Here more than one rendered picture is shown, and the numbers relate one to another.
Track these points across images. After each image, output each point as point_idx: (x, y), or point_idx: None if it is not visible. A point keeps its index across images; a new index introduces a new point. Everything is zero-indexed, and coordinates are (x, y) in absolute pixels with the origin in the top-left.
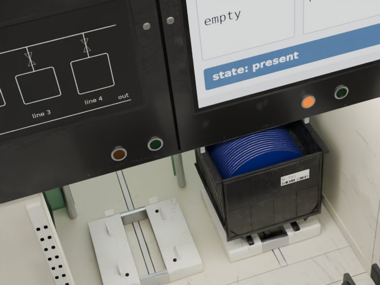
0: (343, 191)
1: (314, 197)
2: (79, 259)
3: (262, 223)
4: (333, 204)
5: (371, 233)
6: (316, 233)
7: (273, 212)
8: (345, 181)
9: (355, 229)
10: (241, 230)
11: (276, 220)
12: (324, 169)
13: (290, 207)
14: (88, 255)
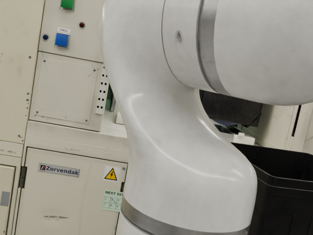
0: (274, 116)
1: (256, 110)
2: (106, 115)
3: (221, 113)
4: (265, 136)
5: (289, 120)
6: (251, 143)
7: (230, 108)
8: (277, 106)
9: (277, 134)
10: (208, 111)
11: (230, 116)
12: (264, 116)
13: (241, 109)
14: (112, 116)
